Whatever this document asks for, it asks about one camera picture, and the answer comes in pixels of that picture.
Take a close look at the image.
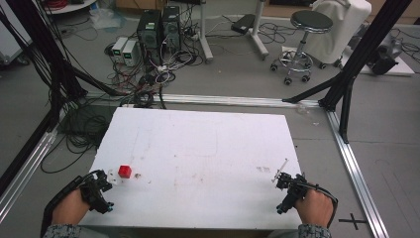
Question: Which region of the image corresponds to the slim black computer tower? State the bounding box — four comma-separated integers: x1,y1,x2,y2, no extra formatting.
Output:
160,5,182,54

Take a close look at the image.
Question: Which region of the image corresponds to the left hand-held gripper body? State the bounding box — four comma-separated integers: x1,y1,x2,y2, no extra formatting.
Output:
78,177,115,214

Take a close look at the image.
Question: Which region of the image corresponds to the large black computer tower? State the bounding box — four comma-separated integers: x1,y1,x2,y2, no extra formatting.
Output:
136,9,163,66

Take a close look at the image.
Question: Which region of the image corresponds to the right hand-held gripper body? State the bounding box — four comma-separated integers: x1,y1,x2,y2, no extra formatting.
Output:
276,179,311,215

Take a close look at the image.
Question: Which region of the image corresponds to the black frame post with braces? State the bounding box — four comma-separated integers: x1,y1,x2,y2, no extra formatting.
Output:
282,0,414,145

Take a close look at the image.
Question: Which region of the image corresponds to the person's right hand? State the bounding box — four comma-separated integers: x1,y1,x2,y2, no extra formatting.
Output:
294,187,335,229

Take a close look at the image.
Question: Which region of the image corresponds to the white round table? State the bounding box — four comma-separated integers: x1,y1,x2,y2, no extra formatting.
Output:
44,0,99,16

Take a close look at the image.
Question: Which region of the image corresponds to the white panel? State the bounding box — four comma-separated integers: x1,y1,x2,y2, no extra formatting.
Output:
0,0,34,66

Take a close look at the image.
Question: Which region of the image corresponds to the person's left hand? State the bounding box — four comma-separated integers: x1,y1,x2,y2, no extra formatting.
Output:
52,187,92,227

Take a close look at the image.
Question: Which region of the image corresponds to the black frame post with cables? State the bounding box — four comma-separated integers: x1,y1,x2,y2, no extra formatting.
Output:
0,0,130,133

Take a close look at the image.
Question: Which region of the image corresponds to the red cube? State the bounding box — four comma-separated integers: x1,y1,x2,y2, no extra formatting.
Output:
118,165,133,179

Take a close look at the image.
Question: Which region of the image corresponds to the clear plastic bag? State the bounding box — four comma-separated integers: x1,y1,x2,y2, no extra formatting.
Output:
88,7,128,32

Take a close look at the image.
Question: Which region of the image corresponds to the white floor board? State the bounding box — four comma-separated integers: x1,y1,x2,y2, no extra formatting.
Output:
340,49,416,77

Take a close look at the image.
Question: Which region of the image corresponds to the white desk leg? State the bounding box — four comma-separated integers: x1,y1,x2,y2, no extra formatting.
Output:
197,0,215,64
248,0,270,61

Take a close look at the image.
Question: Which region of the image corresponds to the white flat piece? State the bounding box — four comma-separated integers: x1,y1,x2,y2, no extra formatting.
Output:
106,169,121,186

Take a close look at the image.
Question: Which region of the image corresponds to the white cloth cover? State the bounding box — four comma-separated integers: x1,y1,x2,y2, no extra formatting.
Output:
302,0,373,65

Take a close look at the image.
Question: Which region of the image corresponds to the white power supply unit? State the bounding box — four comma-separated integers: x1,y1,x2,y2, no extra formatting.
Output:
121,40,139,67
111,36,130,63

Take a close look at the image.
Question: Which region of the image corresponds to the black cable bundle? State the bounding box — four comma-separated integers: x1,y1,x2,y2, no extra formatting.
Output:
40,98,115,176

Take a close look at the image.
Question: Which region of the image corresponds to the aluminium floor rail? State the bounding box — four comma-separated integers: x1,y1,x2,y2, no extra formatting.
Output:
83,91,322,109
325,108,391,238
0,127,60,224

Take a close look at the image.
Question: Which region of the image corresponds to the black round stool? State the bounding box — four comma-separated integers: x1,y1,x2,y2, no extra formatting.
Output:
269,9,335,86

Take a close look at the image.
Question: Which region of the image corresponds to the thin white stick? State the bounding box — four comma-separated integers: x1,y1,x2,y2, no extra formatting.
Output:
270,158,289,183

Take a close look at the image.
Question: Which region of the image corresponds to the grey machine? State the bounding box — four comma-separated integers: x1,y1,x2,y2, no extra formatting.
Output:
367,32,404,76

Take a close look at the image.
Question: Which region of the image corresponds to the black flat box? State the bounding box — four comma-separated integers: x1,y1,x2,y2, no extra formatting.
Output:
230,13,257,36

